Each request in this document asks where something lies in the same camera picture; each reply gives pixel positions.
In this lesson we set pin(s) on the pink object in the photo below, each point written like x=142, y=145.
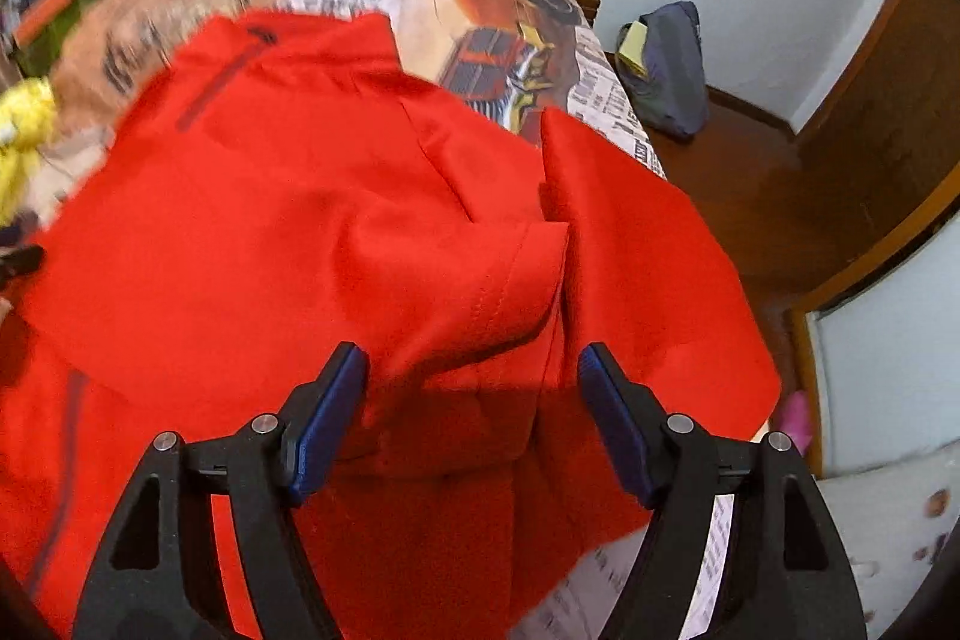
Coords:
x=793, y=419

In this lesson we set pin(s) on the yellow-green item in bag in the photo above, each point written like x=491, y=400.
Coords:
x=632, y=48

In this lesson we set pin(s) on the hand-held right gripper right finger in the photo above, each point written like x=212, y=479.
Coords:
x=613, y=415

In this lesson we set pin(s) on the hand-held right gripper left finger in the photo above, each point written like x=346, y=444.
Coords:
x=330, y=415

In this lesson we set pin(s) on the wooden headboard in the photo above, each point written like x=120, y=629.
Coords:
x=589, y=6

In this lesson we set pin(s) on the wooden door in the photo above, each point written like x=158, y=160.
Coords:
x=877, y=123

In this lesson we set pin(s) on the green box with orange lid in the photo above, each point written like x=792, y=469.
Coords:
x=56, y=44

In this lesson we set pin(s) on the yellow printed cloth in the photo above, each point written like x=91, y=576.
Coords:
x=26, y=119

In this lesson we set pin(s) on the dark blue bag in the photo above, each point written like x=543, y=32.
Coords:
x=671, y=74

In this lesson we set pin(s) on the red jacket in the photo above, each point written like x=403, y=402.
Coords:
x=300, y=197

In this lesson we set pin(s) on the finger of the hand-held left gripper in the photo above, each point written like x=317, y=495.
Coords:
x=21, y=261

